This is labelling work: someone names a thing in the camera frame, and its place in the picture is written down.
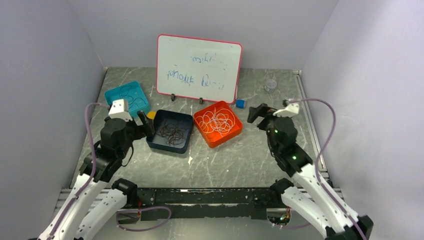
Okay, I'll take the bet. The white thin cable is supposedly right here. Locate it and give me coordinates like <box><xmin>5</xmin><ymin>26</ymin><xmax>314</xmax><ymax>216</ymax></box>
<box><xmin>198</xmin><ymin>107</ymin><xmax>237</xmax><ymax>136</ymax></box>

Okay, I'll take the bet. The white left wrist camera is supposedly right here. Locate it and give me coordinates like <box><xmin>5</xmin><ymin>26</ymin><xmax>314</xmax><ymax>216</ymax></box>
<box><xmin>108</xmin><ymin>98</ymin><xmax>132</xmax><ymax>122</ymax></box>

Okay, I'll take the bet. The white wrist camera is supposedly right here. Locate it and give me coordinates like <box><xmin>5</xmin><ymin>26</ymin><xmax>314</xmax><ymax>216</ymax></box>
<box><xmin>108</xmin><ymin>98</ymin><xmax>132</xmax><ymax>122</ymax></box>
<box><xmin>272</xmin><ymin>99</ymin><xmax>300</xmax><ymax>118</ymax></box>

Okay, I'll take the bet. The clear plastic cup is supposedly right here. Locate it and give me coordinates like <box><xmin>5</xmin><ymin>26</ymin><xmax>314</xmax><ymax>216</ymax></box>
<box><xmin>263</xmin><ymin>79</ymin><xmax>278</xmax><ymax>94</ymax></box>

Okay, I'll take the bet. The red framed whiteboard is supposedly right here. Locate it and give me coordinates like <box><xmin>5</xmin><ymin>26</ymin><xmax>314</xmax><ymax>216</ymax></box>
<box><xmin>156</xmin><ymin>34</ymin><xmax>243</xmax><ymax>104</ymax></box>

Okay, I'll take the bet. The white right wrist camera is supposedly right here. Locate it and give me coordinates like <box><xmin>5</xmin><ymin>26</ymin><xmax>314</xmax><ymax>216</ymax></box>
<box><xmin>272</xmin><ymin>99</ymin><xmax>300</xmax><ymax>118</ymax></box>

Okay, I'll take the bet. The blue cube block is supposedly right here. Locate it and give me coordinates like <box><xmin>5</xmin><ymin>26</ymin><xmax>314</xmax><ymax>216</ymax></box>
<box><xmin>235</xmin><ymin>99</ymin><xmax>247</xmax><ymax>109</ymax></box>

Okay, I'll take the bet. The teal plastic bin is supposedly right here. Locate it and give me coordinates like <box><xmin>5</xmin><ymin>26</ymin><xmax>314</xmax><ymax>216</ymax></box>
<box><xmin>104</xmin><ymin>81</ymin><xmax>151</xmax><ymax>118</ymax></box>

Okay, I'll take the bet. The orange plastic bin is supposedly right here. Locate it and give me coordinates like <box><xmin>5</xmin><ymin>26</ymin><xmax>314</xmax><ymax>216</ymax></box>
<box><xmin>193</xmin><ymin>101</ymin><xmax>243</xmax><ymax>148</ymax></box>

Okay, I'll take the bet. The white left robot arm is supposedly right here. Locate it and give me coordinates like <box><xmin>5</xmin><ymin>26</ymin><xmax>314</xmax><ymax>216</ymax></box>
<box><xmin>38</xmin><ymin>110</ymin><xmax>154</xmax><ymax>240</ymax></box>

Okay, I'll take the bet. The yellow block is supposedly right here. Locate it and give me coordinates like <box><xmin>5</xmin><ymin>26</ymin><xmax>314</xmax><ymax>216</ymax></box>
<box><xmin>146</xmin><ymin>111</ymin><xmax>157</xmax><ymax>120</ymax></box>

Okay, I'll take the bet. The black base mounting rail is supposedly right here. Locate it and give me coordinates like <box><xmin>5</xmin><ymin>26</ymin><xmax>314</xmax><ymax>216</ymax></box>
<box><xmin>124</xmin><ymin>187</ymin><xmax>287</xmax><ymax>221</ymax></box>

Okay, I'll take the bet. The navy blue tray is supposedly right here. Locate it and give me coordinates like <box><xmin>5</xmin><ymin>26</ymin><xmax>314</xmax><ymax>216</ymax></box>
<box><xmin>146</xmin><ymin>109</ymin><xmax>194</xmax><ymax>154</ymax></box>

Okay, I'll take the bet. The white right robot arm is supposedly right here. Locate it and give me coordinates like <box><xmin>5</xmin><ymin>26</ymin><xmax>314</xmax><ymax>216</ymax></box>
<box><xmin>247</xmin><ymin>103</ymin><xmax>374</xmax><ymax>240</ymax></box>

